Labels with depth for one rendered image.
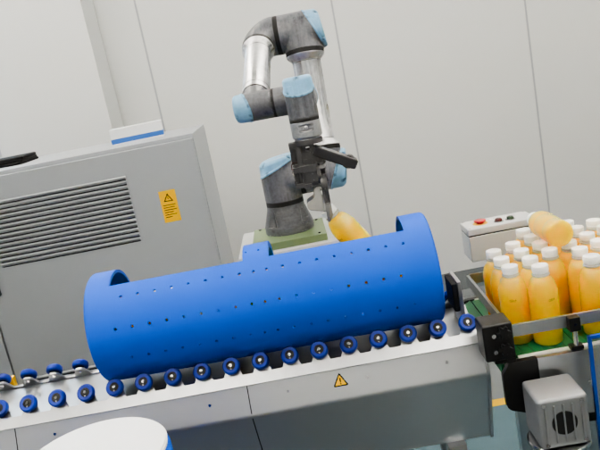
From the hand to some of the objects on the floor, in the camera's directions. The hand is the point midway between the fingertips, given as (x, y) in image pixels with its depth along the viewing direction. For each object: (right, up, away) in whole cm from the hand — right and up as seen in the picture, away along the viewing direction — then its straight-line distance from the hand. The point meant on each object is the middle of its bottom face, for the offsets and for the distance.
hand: (330, 214), depth 181 cm
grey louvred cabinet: (-135, -116, +192) cm, 261 cm away
